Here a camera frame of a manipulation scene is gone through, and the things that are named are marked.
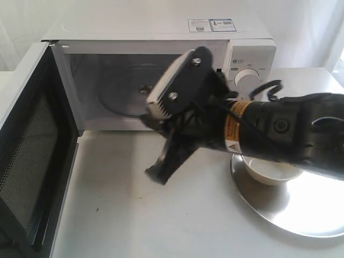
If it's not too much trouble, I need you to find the black cable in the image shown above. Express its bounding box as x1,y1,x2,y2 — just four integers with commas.
198,80,283,130

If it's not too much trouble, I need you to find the small cream bowl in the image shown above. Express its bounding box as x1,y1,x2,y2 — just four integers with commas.
242,156,303,186

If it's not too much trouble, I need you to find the round silver metal tray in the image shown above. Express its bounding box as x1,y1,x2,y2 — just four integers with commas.
230,155,343,238

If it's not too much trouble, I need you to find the white microwave oven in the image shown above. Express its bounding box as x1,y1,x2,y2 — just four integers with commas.
44,15,276,131

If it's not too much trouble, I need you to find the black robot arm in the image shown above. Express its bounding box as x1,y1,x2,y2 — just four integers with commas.
141,71,343,184

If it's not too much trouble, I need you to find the glass microwave turntable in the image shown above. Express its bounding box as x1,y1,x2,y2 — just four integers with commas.
98,63,164,118

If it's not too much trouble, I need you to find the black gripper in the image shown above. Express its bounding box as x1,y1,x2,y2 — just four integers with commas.
141,71,239,185

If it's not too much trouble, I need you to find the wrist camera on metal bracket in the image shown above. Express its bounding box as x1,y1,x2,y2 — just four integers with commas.
146,47,213,120

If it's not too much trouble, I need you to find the white round control knob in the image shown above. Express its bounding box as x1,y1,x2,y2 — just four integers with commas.
234,68,261,86

